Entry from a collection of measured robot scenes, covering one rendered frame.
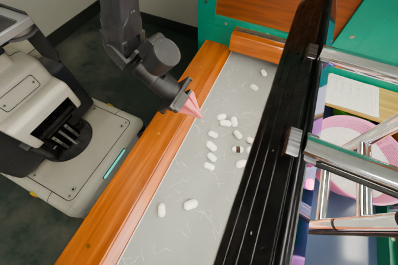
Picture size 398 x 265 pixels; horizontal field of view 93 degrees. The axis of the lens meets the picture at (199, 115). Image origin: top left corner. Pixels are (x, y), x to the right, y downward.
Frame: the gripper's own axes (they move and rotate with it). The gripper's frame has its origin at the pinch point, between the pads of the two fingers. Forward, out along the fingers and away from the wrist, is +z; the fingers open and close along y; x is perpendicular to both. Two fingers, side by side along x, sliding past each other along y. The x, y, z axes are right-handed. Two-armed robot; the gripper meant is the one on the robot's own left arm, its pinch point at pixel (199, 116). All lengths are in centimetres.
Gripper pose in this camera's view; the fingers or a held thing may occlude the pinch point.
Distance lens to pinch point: 50.3
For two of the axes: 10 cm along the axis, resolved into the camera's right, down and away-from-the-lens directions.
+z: 6.9, 6.1, 3.9
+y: 4.1, -7.7, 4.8
